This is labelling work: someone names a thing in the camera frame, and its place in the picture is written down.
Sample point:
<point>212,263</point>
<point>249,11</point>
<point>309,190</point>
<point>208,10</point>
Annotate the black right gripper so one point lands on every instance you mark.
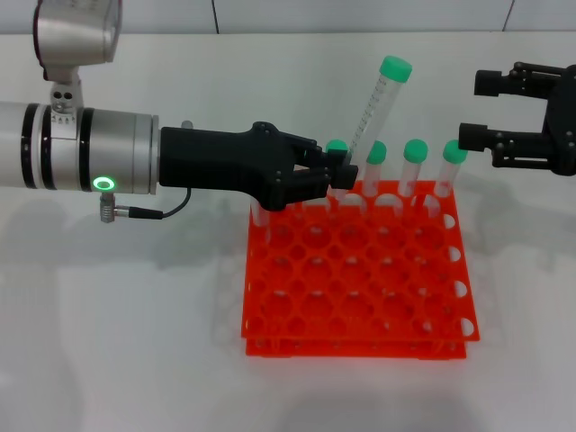
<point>564,126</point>

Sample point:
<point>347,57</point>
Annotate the clear test tube green cap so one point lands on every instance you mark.
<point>261,217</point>
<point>395,68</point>
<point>415,150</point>
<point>455,151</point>
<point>335,144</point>
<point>377,153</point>

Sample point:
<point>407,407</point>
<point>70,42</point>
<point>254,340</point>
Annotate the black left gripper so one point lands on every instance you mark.
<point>216,157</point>

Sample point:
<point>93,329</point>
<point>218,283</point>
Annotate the orange test tube rack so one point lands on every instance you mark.
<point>355,335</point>

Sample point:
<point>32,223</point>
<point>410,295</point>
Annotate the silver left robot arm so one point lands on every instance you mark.
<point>112,148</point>

